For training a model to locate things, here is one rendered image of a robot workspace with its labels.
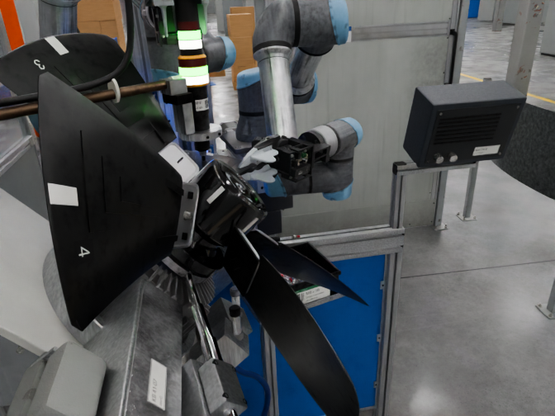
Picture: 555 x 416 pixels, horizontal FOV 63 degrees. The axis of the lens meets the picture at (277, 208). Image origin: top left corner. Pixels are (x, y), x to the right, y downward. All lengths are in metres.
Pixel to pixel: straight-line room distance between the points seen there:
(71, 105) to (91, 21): 8.35
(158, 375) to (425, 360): 1.76
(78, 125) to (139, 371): 0.26
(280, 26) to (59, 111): 0.78
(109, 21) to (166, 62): 7.78
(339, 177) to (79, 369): 0.75
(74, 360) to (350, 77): 2.38
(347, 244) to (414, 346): 1.04
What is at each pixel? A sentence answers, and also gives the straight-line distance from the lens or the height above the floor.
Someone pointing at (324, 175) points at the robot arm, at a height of 1.10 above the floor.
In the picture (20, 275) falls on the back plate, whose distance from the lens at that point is 0.71.
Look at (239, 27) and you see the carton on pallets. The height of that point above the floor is 1.02.
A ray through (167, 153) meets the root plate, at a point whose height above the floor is 1.27.
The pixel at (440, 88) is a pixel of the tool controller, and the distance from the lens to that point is 1.29.
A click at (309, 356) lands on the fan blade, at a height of 1.07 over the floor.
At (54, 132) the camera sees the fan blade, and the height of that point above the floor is 1.39.
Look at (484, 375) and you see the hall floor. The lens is 2.21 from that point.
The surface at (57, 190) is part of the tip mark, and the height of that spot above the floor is 1.35.
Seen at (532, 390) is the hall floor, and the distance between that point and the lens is 2.22.
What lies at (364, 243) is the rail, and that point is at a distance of 1.33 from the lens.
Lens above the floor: 1.49
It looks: 25 degrees down
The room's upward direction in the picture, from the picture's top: 3 degrees counter-clockwise
